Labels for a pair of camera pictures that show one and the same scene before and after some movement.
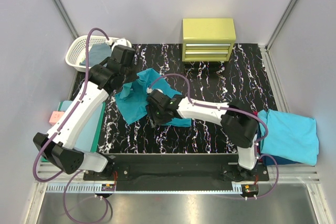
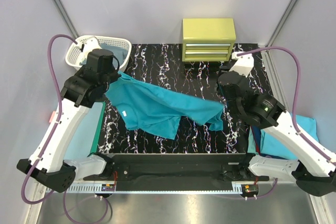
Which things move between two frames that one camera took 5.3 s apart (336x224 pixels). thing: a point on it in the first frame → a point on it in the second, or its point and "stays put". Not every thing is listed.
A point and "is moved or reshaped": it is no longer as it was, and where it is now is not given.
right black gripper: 153,119 → 219,91
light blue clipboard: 87,139 stays put
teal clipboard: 95,146 stays put
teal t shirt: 133,102 is moved or reshaped
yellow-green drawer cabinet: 208,39 stays put
